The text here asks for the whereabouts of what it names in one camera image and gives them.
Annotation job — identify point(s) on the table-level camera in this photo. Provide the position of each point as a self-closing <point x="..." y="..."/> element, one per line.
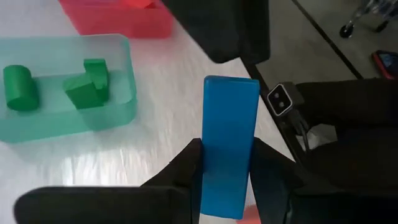
<point x="280" y="99"/>

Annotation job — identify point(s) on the green cylinder block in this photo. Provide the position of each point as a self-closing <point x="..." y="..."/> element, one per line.
<point x="20" y="88"/>

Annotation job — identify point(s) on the black table frame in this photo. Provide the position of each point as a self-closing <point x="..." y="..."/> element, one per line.
<point x="253" y="70"/>

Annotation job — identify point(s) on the green translucent bin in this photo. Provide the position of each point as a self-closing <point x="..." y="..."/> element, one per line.
<point x="46" y="124"/>

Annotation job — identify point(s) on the red plastic bin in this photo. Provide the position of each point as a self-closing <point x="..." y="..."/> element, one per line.
<point x="109" y="21"/>

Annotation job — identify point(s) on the white label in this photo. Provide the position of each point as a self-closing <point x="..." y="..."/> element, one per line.
<point x="323" y="137"/>

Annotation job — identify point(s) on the green rectangular block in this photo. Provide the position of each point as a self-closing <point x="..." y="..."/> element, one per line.
<point x="98" y="71"/>

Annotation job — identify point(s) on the black front beam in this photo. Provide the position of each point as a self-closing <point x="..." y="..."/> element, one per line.
<point x="357" y="102"/>

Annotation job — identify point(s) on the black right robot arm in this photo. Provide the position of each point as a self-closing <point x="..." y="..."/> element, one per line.
<point x="224" y="31"/>

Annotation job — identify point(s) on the red rectangular block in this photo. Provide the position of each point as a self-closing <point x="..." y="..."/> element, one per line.
<point x="250" y="216"/>

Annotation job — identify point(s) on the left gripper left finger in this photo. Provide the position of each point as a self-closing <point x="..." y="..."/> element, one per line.
<point x="186" y="180"/>

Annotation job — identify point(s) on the cart with black caster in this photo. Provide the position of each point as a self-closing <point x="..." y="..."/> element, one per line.
<point x="345" y="31"/>

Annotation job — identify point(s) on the blue rectangular block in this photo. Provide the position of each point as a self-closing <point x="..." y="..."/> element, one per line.
<point x="230" y="124"/>

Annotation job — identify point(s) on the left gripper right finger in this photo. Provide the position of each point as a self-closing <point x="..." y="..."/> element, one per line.
<point x="270" y="180"/>

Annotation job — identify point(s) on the red cased tablet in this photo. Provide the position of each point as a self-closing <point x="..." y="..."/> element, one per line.
<point x="387" y="62"/>

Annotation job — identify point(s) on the small green cube block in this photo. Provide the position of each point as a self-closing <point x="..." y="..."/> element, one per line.
<point x="82" y="93"/>

